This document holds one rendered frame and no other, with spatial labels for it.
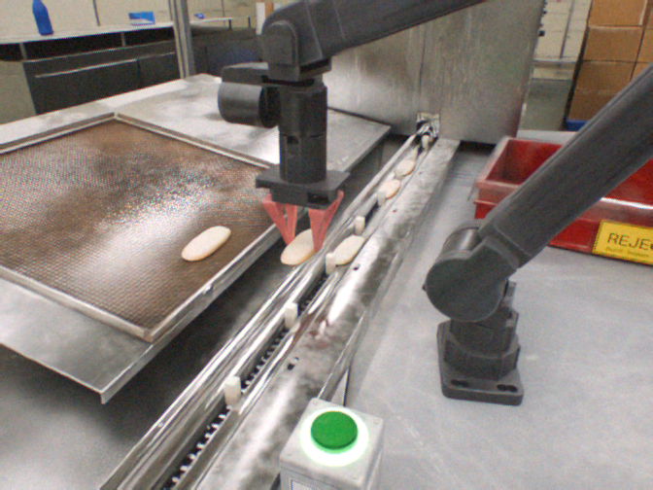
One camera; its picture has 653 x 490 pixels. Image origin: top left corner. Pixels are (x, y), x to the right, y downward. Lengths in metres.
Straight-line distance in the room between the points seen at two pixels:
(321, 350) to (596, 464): 0.29
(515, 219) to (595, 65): 4.50
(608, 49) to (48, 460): 4.81
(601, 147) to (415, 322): 0.33
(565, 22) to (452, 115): 6.32
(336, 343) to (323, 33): 0.33
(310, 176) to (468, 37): 0.82
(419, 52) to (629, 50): 3.76
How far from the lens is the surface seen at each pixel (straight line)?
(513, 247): 0.51
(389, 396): 0.58
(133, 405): 0.60
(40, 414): 0.63
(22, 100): 2.47
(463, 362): 0.59
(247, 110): 0.58
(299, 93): 0.54
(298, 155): 0.56
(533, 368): 0.66
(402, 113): 1.37
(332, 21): 0.51
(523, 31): 1.31
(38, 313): 0.63
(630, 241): 0.92
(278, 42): 0.52
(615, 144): 0.48
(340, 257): 0.75
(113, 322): 0.58
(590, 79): 5.00
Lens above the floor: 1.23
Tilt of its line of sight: 28 degrees down
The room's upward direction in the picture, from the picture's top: straight up
